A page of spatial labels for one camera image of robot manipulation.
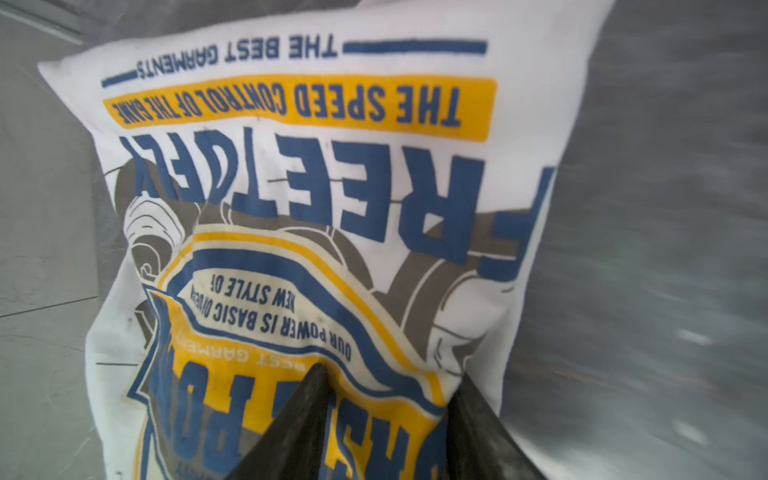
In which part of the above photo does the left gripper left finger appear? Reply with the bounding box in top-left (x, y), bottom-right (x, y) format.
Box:
top-left (228, 363), bottom-right (330, 479)

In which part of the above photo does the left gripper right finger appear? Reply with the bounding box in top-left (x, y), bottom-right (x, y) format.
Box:
top-left (446, 376), bottom-right (545, 480)

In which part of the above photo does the white navy-trimmed tank top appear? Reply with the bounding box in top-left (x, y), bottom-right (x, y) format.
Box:
top-left (39, 1), bottom-right (612, 479)

